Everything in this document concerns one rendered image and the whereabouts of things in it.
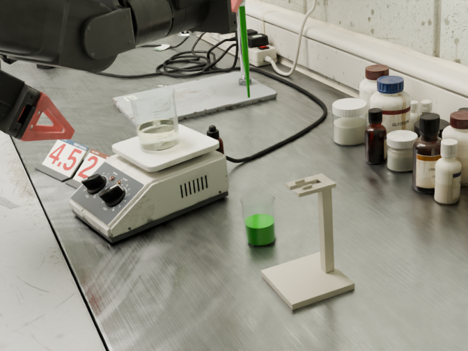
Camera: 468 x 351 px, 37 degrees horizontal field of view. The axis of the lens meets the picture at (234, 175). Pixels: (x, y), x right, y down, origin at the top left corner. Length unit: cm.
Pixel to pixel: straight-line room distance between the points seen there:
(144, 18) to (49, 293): 38
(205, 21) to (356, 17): 75
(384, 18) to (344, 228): 54
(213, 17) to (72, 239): 41
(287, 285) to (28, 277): 33
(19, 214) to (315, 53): 73
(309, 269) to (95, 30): 40
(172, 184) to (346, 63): 57
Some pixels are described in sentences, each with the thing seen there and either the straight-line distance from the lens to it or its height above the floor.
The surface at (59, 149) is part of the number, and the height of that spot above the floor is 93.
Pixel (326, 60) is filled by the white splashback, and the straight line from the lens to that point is 148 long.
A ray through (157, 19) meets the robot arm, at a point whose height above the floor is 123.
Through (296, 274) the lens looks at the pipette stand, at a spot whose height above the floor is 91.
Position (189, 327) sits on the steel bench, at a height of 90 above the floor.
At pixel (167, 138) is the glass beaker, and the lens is 98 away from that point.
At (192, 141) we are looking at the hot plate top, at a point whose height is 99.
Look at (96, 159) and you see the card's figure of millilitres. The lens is 115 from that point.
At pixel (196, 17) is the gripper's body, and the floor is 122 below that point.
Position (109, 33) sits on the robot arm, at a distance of 60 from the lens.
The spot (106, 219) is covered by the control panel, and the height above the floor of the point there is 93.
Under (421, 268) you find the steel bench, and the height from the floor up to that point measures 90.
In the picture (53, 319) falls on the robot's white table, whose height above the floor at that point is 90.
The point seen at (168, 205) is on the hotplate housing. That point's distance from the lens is 97.
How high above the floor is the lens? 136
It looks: 25 degrees down
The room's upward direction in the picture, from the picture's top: 6 degrees counter-clockwise
